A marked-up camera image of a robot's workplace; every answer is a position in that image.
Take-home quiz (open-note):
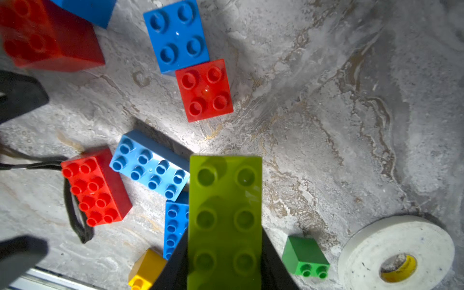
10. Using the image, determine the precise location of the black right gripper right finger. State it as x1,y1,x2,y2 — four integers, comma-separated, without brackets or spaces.
261,229,300,290

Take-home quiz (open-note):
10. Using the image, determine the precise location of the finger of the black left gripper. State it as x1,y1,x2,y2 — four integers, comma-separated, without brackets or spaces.
1,70,50,124

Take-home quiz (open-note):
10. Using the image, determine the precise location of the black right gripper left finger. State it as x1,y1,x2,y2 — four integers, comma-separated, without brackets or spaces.
151,233,188,290

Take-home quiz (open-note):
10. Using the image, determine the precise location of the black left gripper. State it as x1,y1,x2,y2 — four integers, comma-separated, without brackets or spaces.
1,235,48,290

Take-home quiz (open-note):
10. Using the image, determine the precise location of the lime green long lego brick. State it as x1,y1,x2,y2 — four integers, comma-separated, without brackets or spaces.
187,155,262,290

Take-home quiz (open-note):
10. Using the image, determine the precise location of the blue square lego brick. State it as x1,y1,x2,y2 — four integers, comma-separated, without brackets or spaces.
143,1,210,76

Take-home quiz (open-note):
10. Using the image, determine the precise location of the red square lego brick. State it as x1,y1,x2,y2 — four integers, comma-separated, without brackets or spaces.
175,59,234,123

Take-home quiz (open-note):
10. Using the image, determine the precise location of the yellow small lego brick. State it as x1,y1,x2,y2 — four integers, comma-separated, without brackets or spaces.
128,249,167,290

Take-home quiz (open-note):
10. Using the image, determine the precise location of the green small lego brick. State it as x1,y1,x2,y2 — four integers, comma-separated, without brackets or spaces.
282,236,330,279

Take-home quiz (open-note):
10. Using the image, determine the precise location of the red long lego brick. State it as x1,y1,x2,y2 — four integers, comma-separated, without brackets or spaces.
60,147,132,227

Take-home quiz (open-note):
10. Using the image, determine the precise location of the light blue long lego brick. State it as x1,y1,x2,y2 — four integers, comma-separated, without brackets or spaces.
109,130,190,201

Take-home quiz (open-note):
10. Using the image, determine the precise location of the yellow tape measure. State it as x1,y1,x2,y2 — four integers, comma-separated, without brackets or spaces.
1,145,94,244

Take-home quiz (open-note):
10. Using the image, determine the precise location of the white tape roll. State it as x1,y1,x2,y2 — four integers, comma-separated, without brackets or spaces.
338,215,455,290

